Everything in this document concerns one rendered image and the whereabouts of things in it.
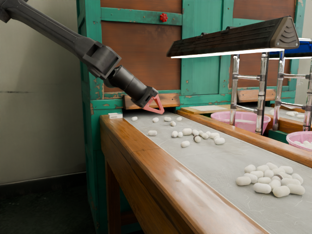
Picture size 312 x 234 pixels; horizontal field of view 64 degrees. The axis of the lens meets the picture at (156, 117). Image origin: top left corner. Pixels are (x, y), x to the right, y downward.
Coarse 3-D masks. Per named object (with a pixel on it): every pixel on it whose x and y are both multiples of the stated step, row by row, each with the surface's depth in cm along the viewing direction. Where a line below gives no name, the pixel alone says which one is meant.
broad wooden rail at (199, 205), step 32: (128, 128) 96; (128, 160) 72; (160, 160) 63; (128, 192) 76; (160, 192) 49; (192, 192) 47; (160, 224) 51; (192, 224) 38; (224, 224) 37; (256, 224) 38
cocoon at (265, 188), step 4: (256, 184) 51; (260, 184) 51; (264, 184) 51; (256, 188) 51; (260, 188) 51; (264, 188) 51; (268, 188) 50; (260, 192) 51; (264, 192) 51; (268, 192) 50
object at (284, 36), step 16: (288, 16) 56; (240, 32) 69; (256, 32) 63; (272, 32) 58; (288, 32) 57; (176, 48) 105; (192, 48) 91; (208, 48) 81; (224, 48) 73; (240, 48) 66; (256, 48) 61; (272, 48) 58; (288, 48) 58
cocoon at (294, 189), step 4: (288, 184) 52; (292, 184) 51; (292, 188) 50; (296, 188) 50; (300, 188) 50; (304, 188) 50; (292, 192) 51; (296, 192) 50; (300, 192) 50; (304, 192) 50
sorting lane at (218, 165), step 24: (144, 120) 122; (168, 144) 84; (192, 144) 84; (216, 144) 84; (240, 144) 84; (192, 168) 64; (216, 168) 64; (240, 168) 64; (240, 192) 52; (264, 216) 43; (288, 216) 43
